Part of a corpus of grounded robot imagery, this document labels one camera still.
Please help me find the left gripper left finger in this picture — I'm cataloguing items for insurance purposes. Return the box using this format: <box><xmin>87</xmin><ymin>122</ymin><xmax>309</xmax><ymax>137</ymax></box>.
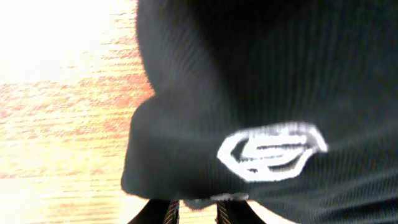
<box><xmin>127</xmin><ymin>199</ymin><xmax>180</xmax><ymax>224</ymax></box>

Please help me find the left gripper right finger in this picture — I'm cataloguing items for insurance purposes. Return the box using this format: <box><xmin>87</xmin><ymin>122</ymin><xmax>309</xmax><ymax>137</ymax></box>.
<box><xmin>216</xmin><ymin>200</ymin><xmax>266</xmax><ymax>224</ymax></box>

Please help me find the black t-shirt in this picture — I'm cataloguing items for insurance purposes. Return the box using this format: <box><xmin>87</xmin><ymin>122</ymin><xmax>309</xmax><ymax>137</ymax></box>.
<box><xmin>121</xmin><ymin>0</ymin><xmax>397</xmax><ymax>223</ymax></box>

